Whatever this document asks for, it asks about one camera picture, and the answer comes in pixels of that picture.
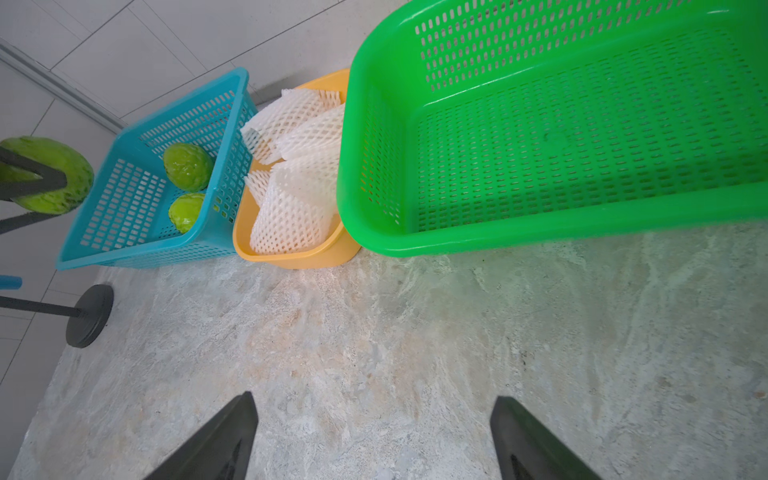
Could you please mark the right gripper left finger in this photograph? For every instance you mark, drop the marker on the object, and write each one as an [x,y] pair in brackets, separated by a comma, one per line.
[220,449]

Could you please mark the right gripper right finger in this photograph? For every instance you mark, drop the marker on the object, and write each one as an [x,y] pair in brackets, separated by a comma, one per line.
[527,449]

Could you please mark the teal plastic basket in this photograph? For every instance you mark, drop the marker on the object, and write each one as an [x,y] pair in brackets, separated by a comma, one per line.
[124,221]

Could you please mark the white foam nets pile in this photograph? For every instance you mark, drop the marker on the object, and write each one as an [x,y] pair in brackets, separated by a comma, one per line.
[298,138]

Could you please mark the green custard apple in basket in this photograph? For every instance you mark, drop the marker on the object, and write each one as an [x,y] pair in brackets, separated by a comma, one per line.
[188,166]

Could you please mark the green plastic basket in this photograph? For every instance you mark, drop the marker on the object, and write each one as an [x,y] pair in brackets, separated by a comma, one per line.
[475,125]

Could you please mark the microphone on black stand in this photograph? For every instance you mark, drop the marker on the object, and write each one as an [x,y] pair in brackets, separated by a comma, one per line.
[86,319]

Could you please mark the green custard apple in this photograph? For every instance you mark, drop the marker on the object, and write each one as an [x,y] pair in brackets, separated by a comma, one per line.
[44,175]
[188,166]

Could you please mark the yellow plastic tub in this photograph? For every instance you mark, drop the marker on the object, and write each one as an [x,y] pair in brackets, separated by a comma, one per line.
[337,249]

